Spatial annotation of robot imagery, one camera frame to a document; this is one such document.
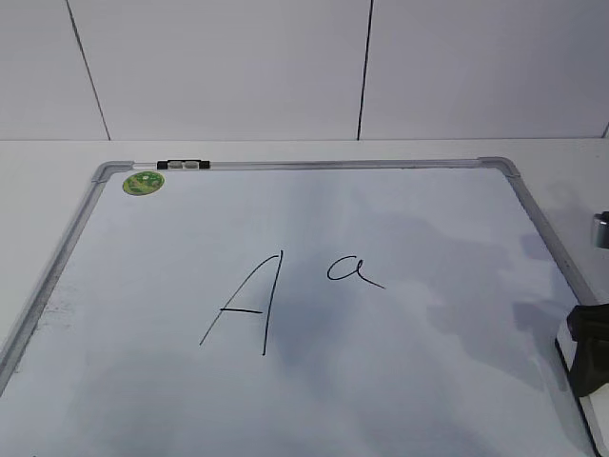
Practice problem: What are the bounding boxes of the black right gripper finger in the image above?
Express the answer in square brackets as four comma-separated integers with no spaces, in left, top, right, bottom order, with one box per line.
[566,304,608,397]

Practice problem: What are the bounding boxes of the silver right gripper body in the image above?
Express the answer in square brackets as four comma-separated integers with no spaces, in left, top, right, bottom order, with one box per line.
[591,210,609,248]

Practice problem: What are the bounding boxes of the white eraser with black felt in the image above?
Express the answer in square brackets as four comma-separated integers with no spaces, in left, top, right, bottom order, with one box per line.
[555,321,608,456]

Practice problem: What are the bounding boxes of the white board with grey frame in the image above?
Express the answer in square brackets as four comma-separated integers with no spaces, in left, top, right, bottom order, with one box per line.
[1,157,596,456]

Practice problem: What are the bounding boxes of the black and grey frame clip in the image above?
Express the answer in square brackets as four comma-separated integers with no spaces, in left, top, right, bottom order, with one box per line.
[156,160,210,170]

